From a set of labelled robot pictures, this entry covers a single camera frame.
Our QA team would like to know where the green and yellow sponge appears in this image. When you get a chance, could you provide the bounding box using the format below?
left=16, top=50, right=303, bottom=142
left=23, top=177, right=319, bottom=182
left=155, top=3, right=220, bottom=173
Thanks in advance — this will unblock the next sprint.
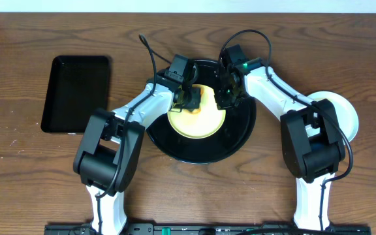
left=189, top=90, right=203, bottom=114

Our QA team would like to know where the yellow plate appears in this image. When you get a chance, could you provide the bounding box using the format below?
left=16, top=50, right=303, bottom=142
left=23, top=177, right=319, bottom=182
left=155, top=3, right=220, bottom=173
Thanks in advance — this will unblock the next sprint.
left=167, top=84, right=226, bottom=139

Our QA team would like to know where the light blue plate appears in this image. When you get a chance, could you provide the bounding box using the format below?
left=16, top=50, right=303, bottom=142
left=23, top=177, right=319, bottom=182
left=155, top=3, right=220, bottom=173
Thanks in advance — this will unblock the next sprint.
left=309, top=91, right=359, bottom=142

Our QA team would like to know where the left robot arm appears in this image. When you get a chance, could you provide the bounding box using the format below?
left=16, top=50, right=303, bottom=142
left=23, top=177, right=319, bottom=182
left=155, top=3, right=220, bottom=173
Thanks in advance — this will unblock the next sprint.
left=73, top=78, right=201, bottom=234

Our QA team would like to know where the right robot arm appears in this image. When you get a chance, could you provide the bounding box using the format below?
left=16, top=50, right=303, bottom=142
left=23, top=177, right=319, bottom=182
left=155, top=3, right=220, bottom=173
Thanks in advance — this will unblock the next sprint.
left=215, top=58, right=353, bottom=231

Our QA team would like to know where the round black tray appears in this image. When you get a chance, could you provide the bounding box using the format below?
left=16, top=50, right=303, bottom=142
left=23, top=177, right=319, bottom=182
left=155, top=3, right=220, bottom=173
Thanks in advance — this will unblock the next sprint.
left=147, top=59, right=257, bottom=164

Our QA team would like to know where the black rectangular tray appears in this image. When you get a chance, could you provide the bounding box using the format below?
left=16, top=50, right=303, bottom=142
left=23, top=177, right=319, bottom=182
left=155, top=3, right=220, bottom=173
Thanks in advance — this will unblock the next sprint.
left=40, top=55, right=111, bottom=133

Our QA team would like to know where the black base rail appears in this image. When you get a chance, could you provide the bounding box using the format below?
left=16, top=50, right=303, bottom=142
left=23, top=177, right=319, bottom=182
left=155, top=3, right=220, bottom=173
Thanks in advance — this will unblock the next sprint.
left=44, top=223, right=371, bottom=235

